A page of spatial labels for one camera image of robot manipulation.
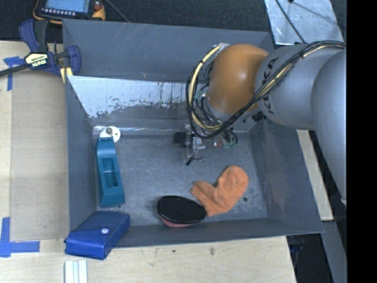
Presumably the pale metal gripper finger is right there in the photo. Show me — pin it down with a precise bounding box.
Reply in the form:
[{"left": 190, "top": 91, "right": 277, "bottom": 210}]
[{"left": 185, "top": 136, "right": 206, "bottom": 166}]

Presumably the orange cloth mitten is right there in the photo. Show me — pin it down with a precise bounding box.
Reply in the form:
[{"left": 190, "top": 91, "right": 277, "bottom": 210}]
[{"left": 190, "top": 164, "right": 250, "bottom": 218}]

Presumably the black oval pink-backed disc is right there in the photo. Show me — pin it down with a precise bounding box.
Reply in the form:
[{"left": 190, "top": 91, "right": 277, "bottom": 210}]
[{"left": 156, "top": 195, "right": 208, "bottom": 228}]

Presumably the white disc with grey knob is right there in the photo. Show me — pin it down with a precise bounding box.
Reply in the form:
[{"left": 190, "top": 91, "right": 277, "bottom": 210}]
[{"left": 99, "top": 126, "right": 122, "bottom": 143}]

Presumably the grey metal bin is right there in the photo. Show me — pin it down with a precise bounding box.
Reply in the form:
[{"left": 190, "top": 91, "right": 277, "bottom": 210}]
[{"left": 61, "top": 18, "right": 325, "bottom": 248}]

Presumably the teal blue slotted block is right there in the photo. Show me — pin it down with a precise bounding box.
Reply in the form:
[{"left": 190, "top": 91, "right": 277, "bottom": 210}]
[{"left": 94, "top": 136, "right": 126, "bottom": 208}]

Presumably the blue pouch with white snap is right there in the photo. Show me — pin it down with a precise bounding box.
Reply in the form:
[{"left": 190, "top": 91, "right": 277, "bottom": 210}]
[{"left": 64, "top": 210, "right": 131, "bottom": 261}]

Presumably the black cylinder on white bracket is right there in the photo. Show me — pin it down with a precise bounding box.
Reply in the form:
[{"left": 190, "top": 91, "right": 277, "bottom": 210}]
[{"left": 173, "top": 130, "right": 194, "bottom": 149}]

